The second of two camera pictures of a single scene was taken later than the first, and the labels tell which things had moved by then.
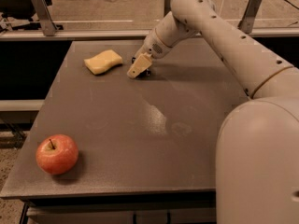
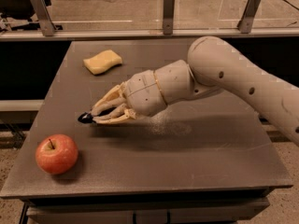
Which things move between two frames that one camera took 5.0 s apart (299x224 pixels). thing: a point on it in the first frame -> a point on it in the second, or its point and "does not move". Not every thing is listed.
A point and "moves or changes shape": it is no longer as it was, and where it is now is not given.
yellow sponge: [103, 62] does not move
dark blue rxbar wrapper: [145, 74] moves or changes shape
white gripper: [151, 48] -> [142, 92]
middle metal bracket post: [167, 2] does not move
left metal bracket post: [42, 11] does not move
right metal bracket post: [246, 24] does not move
